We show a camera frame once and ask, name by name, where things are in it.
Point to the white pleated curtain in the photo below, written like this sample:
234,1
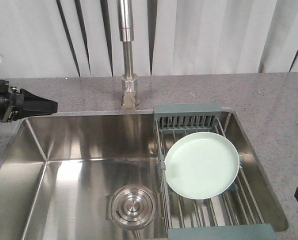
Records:
80,38

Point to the stainless steel sink basin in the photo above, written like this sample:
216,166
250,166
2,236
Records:
59,170

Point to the roll-up dish drying rack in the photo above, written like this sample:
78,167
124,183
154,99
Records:
245,211

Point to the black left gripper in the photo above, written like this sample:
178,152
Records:
11,101

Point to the round metal sink drain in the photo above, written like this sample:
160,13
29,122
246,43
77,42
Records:
132,207

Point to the stainless steel faucet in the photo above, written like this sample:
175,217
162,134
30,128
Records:
129,100

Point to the light green round plate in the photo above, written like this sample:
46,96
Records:
201,165

